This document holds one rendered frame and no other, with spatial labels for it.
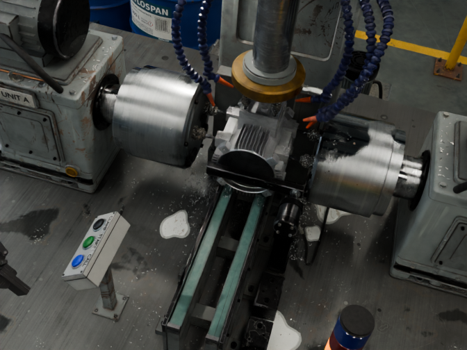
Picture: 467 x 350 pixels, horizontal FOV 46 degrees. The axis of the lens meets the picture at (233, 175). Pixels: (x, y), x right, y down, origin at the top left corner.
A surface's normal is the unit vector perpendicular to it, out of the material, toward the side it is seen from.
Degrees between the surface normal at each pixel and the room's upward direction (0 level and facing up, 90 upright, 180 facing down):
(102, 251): 52
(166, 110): 36
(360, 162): 43
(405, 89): 0
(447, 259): 90
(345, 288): 0
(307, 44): 90
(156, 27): 90
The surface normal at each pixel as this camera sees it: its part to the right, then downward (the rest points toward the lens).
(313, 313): 0.07, -0.66
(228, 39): -0.28, 0.71
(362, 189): -0.24, 0.43
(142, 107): -0.12, -0.06
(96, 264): 0.80, -0.21
